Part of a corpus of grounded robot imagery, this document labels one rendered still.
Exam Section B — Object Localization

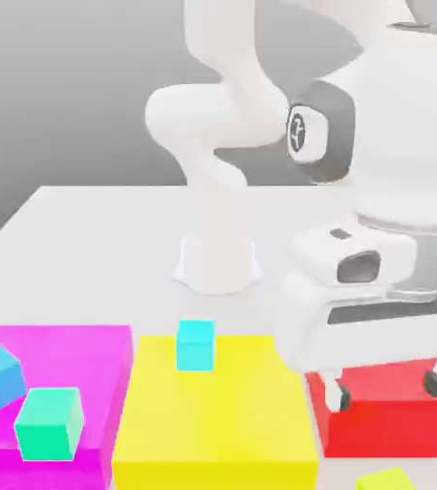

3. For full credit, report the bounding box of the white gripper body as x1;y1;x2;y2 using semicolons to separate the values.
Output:
276;270;437;375

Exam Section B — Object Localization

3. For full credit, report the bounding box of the small yellow-green cube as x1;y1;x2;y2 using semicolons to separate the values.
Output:
355;466;421;490

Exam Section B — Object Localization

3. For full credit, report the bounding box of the small cyan cube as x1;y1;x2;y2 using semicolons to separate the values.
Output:
175;320;216;373

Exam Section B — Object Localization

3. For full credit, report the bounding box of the small green cube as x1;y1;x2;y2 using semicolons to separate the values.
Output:
13;387;85;463

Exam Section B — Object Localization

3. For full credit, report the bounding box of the large red box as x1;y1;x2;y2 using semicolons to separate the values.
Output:
304;357;437;459

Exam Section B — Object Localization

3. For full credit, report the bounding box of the large yellow box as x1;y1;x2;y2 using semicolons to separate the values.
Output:
111;334;320;490

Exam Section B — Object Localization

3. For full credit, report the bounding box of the large magenta box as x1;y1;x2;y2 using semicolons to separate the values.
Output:
0;323;134;490

